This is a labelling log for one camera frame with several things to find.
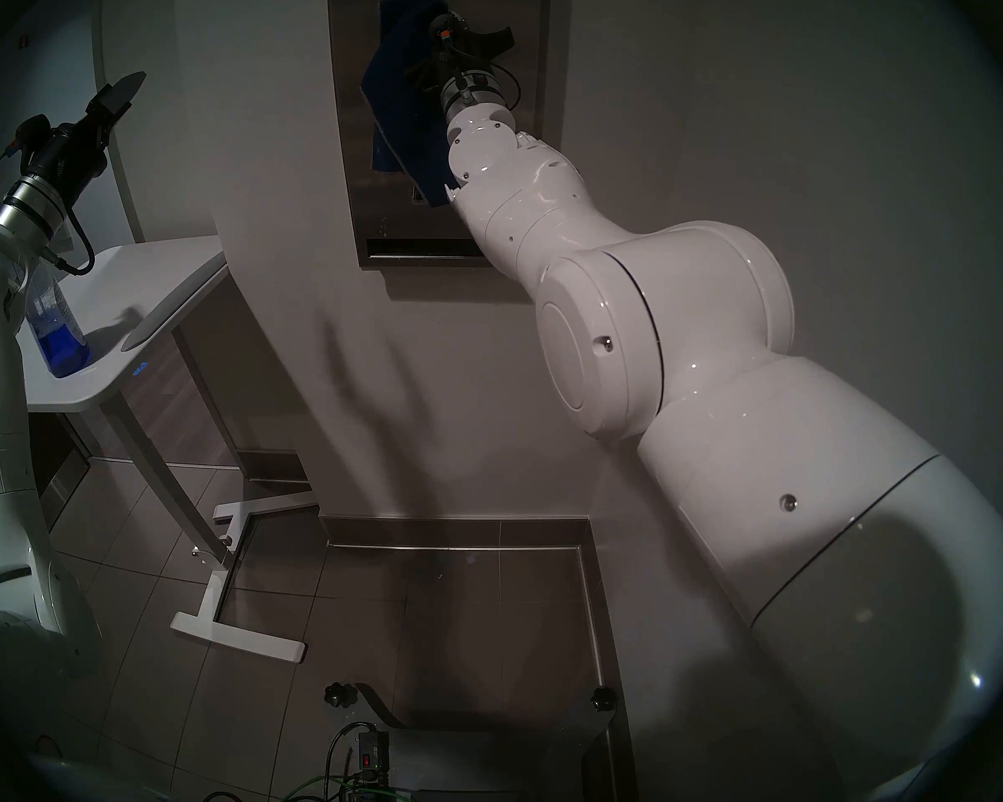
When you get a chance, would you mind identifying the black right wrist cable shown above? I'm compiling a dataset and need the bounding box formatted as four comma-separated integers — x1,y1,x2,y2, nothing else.
489,61,521,112

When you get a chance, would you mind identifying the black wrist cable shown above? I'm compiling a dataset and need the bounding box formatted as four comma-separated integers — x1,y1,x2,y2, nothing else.
0,136,94,275
489,61,521,112

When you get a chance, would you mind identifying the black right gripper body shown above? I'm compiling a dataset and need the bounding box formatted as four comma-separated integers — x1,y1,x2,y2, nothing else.
405,25,516,87

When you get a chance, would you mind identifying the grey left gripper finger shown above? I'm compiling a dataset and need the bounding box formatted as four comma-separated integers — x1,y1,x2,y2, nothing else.
109,71,148,118

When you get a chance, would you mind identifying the dark blue cloth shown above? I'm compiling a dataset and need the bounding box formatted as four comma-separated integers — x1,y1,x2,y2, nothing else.
359,0,461,208

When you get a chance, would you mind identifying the stainless steel wall dispenser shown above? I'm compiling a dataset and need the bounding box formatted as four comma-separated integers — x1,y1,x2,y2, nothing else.
326,0,550,271

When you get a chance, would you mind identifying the spray bottle with blue liquid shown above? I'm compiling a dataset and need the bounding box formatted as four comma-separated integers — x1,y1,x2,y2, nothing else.
21,261,91,379

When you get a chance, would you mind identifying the white table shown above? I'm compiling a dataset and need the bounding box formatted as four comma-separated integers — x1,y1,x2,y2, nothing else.
17,235,314,663

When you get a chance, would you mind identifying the black box with red switch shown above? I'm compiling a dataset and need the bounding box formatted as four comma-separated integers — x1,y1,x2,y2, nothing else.
355,728,389,780

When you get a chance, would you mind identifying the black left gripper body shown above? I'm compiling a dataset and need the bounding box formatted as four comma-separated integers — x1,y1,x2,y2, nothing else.
29,89,132,212

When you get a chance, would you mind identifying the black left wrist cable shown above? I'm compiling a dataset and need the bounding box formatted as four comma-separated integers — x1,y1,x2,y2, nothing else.
0,136,94,275

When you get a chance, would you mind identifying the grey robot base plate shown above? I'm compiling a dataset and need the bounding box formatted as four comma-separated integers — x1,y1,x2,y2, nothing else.
355,683,615,802

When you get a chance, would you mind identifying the green cable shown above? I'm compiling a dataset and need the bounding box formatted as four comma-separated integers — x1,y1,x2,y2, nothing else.
276,774,410,802

